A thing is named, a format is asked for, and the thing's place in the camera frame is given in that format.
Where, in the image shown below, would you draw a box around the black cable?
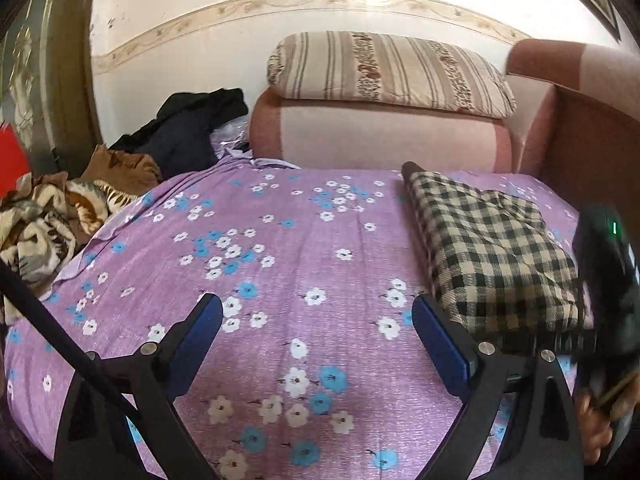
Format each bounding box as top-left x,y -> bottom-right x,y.
0,260 -> 168,480

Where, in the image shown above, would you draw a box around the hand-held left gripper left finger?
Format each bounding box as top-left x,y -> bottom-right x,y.
52,292 -> 224,480

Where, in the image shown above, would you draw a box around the pink upholstered headboard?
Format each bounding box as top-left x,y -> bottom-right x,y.
249,39 -> 640,223

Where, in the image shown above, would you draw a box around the beige black plaid garment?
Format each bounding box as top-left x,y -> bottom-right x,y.
401,161 -> 594,347

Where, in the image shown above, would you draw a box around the tiger print blanket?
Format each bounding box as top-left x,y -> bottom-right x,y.
0,145 -> 165,323

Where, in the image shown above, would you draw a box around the purple floral bedsheet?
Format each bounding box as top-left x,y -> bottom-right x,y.
2,157 -> 596,480

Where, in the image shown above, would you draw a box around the black clothes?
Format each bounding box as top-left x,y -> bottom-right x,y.
109,87 -> 250,173

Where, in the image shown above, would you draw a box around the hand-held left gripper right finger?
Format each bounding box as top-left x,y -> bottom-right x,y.
412,293 -> 586,480

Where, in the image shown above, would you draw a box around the person's right hand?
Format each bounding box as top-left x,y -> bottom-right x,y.
575,390 -> 618,466

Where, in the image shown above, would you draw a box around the striped beige pillow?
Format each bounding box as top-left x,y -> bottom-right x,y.
266,31 -> 517,120

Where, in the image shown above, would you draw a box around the lavender cloth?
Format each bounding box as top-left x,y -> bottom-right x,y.
210,115 -> 302,170

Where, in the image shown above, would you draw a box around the red bag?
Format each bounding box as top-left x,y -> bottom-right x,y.
0,120 -> 32,199

